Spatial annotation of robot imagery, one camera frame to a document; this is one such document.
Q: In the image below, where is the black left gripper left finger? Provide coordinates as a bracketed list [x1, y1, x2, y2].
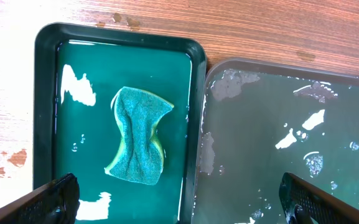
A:
[0, 173, 80, 224]

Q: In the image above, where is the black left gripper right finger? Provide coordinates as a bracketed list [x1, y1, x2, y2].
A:
[279, 172, 359, 224]

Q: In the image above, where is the green yellow sponge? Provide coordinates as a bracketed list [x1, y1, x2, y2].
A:
[105, 86, 174, 185]

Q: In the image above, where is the grey serving tray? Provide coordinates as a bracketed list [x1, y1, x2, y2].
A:
[191, 58, 359, 223]

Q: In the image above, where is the black tray with green water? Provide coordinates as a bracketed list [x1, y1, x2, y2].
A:
[33, 23, 207, 223]

